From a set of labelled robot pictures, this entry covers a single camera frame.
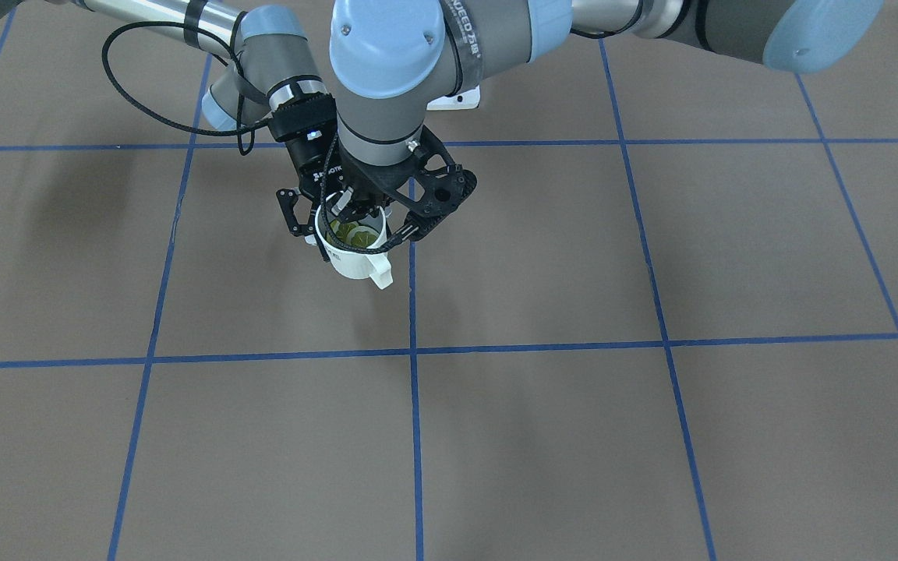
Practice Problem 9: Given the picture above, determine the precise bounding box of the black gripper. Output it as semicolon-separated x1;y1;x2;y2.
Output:
338;148;411;212
270;97;341;237

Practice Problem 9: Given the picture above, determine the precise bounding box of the yellow lemon slice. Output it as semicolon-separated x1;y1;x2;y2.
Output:
327;220;379;249

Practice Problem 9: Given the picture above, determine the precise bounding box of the white plastic mug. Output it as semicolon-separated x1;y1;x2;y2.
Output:
315;194;394;290

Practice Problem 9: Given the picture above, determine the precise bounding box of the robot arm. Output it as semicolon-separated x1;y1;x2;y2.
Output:
0;1;343;239
329;1;882;196

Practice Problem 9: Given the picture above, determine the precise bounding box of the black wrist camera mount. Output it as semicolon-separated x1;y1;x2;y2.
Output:
377;125;477;242

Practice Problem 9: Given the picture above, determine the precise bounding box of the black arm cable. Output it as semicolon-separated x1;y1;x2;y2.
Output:
101;11;278;157
320;132;405;253

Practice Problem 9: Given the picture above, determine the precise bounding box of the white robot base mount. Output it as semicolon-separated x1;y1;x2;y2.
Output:
427;86;481;111

